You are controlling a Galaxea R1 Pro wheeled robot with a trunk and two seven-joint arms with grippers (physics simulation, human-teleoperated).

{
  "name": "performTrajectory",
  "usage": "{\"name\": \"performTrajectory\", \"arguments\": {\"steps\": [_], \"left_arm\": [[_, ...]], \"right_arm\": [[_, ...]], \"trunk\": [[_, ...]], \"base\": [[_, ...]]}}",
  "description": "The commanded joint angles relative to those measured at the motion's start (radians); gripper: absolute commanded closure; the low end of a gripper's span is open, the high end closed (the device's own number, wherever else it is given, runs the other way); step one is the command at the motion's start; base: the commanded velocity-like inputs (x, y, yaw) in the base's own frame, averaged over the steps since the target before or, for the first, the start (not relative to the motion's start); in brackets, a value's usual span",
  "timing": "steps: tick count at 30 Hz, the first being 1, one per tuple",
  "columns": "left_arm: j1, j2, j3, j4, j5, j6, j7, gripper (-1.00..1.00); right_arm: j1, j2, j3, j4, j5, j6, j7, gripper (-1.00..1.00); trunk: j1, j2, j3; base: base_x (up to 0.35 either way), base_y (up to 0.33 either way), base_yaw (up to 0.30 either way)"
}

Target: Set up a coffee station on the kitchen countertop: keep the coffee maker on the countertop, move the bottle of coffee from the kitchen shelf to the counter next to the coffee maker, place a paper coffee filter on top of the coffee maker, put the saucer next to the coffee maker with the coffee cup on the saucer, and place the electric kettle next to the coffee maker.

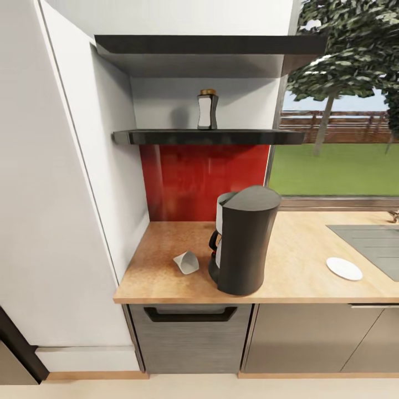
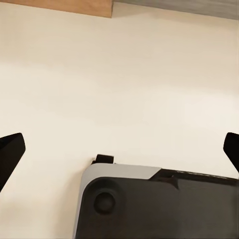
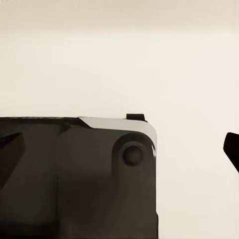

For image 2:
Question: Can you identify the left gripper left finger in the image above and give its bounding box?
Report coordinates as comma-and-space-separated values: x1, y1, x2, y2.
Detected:
0, 132, 26, 192

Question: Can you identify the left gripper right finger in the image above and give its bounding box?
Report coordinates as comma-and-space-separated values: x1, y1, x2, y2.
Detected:
223, 132, 239, 173

